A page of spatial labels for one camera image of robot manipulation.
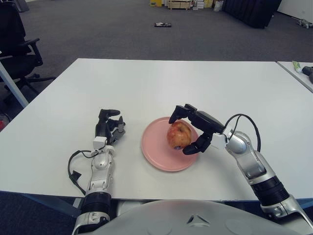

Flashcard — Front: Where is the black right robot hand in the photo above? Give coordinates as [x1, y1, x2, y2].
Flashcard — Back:
[168, 103, 225, 155]

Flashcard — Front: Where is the grey robot dog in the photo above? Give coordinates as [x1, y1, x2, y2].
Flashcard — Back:
[296, 19, 313, 29]

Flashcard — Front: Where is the small red item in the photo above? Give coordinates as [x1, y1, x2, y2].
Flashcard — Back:
[0, 114, 12, 132]

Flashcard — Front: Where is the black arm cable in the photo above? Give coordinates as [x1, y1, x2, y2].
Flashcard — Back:
[224, 113, 261, 151]
[67, 150, 95, 196]

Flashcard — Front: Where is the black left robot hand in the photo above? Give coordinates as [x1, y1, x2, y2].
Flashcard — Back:
[94, 108, 127, 146]

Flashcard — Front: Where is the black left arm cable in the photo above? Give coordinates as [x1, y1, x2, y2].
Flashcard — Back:
[67, 150, 95, 196]

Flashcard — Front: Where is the black office chair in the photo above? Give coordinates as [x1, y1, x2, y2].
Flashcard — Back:
[0, 2, 56, 103]

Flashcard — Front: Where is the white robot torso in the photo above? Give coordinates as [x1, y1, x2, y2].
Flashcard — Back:
[88, 199, 301, 235]

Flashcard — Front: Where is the pink round plate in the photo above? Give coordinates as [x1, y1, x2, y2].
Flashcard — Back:
[140, 117, 199, 172]

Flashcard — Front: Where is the red yellow apple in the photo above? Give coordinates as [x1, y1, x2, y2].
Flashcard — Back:
[167, 120, 192, 150]

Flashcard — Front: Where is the black cabinet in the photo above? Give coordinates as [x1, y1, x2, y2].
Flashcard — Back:
[221, 0, 282, 29]

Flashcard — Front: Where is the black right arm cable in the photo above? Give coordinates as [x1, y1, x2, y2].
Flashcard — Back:
[224, 113, 261, 151]

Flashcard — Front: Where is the wooden crate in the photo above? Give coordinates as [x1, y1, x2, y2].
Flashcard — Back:
[167, 0, 191, 10]

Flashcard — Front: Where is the grey blue table leg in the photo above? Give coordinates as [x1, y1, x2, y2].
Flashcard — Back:
[0, 60, 28, 109]

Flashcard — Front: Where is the grey bin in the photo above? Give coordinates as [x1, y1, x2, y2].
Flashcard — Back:
[16, 0, 30, 12]

